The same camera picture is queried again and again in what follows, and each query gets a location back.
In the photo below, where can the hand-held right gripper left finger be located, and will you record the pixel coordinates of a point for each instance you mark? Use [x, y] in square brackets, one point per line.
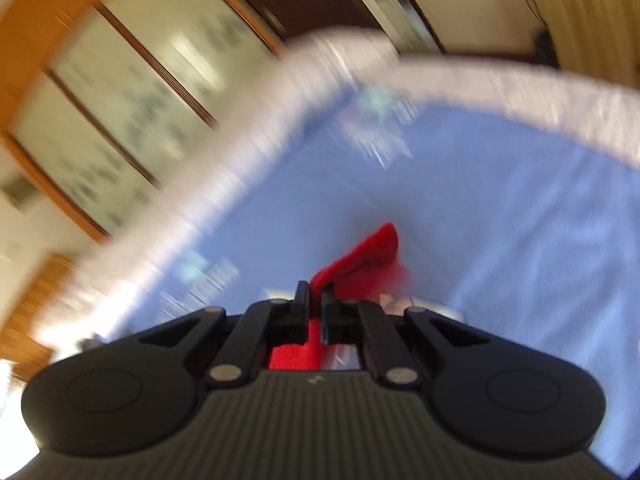
[303, 310]

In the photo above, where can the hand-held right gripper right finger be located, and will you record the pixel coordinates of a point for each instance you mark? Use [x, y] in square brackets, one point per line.
[326, 315]

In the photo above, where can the red pants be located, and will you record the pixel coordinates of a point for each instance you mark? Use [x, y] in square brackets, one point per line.
[370, 260]

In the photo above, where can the white floral quilt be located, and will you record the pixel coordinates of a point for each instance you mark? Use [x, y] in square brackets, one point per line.
[240, 140]

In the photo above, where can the blue printed bed sheet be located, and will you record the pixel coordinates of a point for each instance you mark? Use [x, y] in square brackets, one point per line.
[500, 220]

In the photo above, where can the wooden headboard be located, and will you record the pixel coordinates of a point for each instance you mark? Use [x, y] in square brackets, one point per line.
[30, 305]

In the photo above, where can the wooden wardrobe with glass doors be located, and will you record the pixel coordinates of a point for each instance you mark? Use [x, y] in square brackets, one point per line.
[115, 90]

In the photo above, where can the beige curtain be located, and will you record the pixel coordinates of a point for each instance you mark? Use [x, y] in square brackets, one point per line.
[590, 15]

